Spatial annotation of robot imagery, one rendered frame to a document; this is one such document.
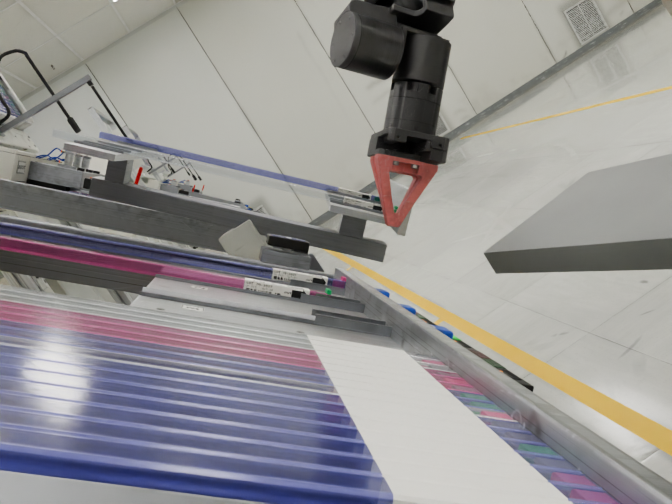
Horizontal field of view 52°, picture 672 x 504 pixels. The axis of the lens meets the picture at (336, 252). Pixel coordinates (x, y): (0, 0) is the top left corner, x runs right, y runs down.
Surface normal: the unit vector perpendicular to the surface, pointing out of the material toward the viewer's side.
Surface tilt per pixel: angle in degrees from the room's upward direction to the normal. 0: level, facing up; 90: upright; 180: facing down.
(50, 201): 90
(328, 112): 90
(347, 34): 50
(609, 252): 90
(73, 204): 90
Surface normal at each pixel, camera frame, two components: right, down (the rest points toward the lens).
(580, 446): -0.97, -0.18
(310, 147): 0.15, 0.08
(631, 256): -0.78, 0.55
